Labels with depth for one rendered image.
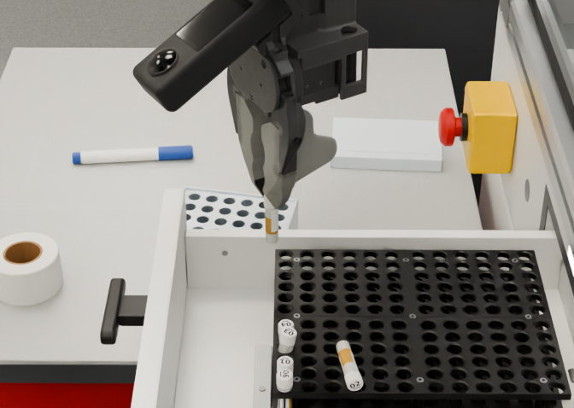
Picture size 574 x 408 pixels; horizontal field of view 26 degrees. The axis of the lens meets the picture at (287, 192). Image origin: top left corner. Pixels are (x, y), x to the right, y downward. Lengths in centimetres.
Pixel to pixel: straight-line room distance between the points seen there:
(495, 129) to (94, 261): 43
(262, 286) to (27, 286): 25
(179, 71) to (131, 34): 252
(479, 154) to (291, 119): 40
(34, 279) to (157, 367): 34
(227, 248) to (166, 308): 15
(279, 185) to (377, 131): 52
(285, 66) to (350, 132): 57
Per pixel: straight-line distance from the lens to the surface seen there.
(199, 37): 89
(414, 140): 145
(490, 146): 127
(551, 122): 109
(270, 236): 101
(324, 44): 91
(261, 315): 110
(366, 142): 144
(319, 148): 96
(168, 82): 87
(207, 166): 143
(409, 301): 102
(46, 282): 124
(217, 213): 129
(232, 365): 105
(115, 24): 345
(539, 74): 116
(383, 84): 159
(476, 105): 126
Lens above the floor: 155
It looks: 35 degrees down
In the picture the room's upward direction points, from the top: straight up
